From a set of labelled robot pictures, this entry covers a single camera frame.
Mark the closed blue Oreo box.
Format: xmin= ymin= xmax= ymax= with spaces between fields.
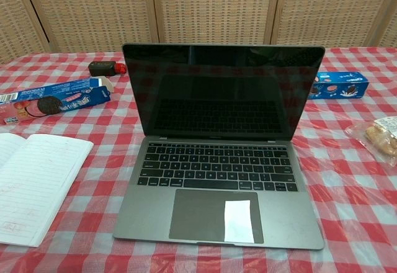
xmin=306 ymin=71 xmax=370 ymax=101

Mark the clear bag of pastries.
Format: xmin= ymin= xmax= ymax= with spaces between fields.
xmin=344 ymin=116 xmax=397 ymax=168

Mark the black device with red cap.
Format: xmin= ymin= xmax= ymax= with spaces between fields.
xmin=88 ymin=61 xmax=127 ymax=77

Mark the opened pink blue Oreo box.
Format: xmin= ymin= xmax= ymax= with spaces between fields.
xmin=0 ymin=77 xmax=113 ymax=126

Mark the woven rattan screen panel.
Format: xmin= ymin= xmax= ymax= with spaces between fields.
xmin=0 ymin=0 xmax=51 ymax=66
xmin=151 ymin=0 xmax=282 ymax=51
xmin=265 ymin=0 xmax=397 ymax=49
xmin=20 ymin=0 xmax=159 ymax=54
xmin=364 ymin=0 xmax=397 ymax=49

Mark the grey laptop computer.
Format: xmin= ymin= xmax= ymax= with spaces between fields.
xmin=113 ymin=42 xmax=326 ymax=251

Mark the open white lined notebook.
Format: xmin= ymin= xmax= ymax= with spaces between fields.
xmin=0 ymin=132 xmax=94 ymax=248

